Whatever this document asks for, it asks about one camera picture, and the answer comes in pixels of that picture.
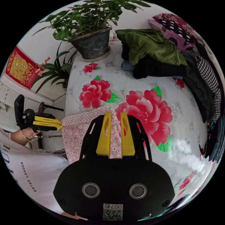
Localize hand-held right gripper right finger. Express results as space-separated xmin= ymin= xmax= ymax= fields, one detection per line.
xmin=120 ymin=112 xmax=136 ymax=157

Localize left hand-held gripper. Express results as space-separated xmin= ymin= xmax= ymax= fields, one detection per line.
xmin=17 ymin=109 xmax=64 ymax=133

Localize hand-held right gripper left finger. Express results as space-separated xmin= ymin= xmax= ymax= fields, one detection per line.
xmin=96 ymin=112 xmax=112 ymax=156

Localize pink floral pants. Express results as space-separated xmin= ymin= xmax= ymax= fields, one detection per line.
xmin=61 ymin=105 xmax=124 ymax=165

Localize person's left forearm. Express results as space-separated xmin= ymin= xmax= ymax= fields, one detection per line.
xmin=0 ymin=127 xmax=28 ymax=146

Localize person's left hand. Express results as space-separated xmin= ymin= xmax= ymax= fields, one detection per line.
xmin=21 ymin=129 xmax=42 ymax=142

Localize person's right hand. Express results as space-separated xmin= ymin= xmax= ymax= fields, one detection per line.
xmin=60 ymin=212 xmax=88 ymax=221

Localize long-leaved potted plant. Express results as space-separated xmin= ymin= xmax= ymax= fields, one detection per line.
xmin=31 ymin=41 xmax=78 ymax=94

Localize person's body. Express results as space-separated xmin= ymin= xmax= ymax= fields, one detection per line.
xmin=0 ymin=143 xmax=70 ymax=214

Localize large potted plant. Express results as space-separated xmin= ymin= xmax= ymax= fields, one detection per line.
xmin=31 ymin=0 xmax=152 ymax=60

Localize pile of clothes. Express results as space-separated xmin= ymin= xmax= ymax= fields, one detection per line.
xmin=115 ymin=13 xmax=222 ymax=162

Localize red paper wall hanging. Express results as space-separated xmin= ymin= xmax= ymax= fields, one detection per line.
xmin=5 ymin=46 xmax=41 ymax=90

